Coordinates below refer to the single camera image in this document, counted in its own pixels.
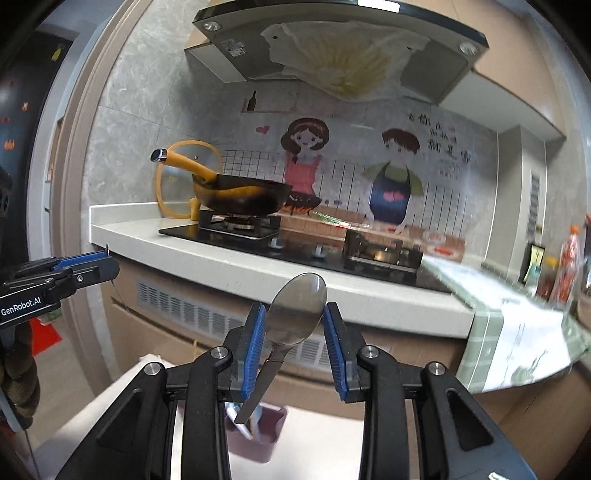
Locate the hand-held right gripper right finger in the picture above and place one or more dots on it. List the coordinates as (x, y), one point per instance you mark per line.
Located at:
(334, 350)

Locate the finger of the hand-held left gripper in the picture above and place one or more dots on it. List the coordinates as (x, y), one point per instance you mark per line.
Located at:
(97, 274)
(78, 261)

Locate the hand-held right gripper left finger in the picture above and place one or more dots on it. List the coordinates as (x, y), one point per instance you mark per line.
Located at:
(256, 350)

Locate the purple plastic utensil holder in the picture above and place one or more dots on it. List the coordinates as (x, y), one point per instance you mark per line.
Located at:
(268, 434)

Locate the person's left forearm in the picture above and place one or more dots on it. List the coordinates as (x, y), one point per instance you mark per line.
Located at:
(21, 387)

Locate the red floor mat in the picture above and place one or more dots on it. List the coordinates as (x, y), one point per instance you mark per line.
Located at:
(46, 341)

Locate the brown kitchen cabinet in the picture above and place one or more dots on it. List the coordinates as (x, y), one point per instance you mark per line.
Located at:
(300, 392)

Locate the grey vent grille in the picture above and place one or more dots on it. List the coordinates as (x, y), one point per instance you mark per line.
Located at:
(184, 307)

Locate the white kitchen countertop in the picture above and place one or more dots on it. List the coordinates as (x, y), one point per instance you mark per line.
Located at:
(184, 258)

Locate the black glass gas stove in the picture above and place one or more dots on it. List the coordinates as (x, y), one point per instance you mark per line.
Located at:
(300, 258)

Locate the glass lid with yellow rim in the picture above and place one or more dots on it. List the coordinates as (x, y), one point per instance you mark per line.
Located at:
(180, 184)

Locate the dark door with stickers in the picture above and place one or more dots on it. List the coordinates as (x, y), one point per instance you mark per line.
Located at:
(27, 115)

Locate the green checked cloth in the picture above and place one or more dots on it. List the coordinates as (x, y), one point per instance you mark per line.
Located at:
(498, 332)

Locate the black packet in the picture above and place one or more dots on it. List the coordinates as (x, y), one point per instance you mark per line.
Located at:
(531, 263)

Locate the dark sauce bottle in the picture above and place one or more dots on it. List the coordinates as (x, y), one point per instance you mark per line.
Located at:
(547, 277)

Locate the bottle with orange cap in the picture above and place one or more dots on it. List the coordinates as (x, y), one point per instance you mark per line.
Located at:
(569, 267)

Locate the grey range hood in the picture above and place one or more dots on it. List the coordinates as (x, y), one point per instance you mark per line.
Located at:
(231, 60)

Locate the stained paper sheet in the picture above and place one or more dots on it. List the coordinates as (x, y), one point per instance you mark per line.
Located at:
(346, 60)

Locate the beige door frame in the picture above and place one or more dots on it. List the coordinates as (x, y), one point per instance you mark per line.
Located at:
(74, 161)

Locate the cartoon wall sticker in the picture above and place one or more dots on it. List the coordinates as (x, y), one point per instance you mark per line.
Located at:
(302, 138)

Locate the beige wall cabinet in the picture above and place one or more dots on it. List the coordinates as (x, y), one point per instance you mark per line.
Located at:
(517, 69)

